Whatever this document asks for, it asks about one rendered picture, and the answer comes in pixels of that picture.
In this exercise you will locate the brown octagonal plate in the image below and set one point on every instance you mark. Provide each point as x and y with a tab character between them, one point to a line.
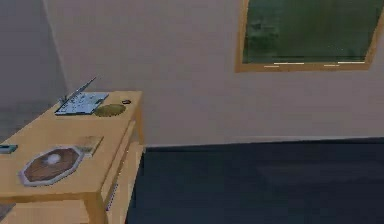
51	165

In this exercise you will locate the open grey laptop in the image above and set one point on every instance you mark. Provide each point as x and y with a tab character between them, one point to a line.
81	102

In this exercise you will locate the small black round object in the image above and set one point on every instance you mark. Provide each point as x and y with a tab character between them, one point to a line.
126	102

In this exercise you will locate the wooden framed green chalkboard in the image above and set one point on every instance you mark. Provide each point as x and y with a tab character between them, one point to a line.
310	33

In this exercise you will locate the small teal flat box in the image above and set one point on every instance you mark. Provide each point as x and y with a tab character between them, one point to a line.
7	148

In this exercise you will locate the olive round plate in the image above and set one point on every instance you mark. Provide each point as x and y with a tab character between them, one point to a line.
110	110

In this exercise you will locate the light wooden desk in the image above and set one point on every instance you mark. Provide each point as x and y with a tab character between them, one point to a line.
110	133

